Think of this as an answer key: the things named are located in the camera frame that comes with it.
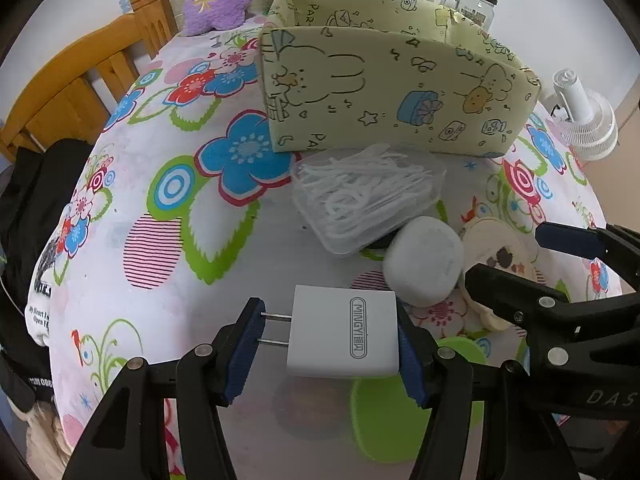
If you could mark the white small fan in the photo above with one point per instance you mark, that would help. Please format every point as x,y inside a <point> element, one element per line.
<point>590,125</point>

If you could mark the round cream compact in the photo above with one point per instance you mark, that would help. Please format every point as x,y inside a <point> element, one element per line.
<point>491,241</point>

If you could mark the black clothing on chair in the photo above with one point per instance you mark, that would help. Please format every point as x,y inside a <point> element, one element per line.
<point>34,191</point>

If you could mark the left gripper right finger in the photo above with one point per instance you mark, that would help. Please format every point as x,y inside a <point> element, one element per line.
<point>520,438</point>

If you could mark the clear box of floss picks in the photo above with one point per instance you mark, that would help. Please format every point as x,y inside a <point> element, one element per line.
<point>351,198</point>

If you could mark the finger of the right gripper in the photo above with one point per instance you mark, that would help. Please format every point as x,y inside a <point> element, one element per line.
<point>520,299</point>
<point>618,247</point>

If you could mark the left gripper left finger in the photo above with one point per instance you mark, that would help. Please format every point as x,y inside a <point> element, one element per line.
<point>125,437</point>

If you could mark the wooden chair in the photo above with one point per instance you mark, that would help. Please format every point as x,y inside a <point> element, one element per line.
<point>60,103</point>

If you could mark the yellow patterned storage box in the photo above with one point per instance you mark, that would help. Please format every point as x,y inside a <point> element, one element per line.
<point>352,73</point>

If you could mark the white power adapter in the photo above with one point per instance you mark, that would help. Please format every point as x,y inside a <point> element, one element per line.
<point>340,333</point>

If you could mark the white oval earbud case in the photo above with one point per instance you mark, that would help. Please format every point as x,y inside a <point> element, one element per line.
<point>423,262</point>

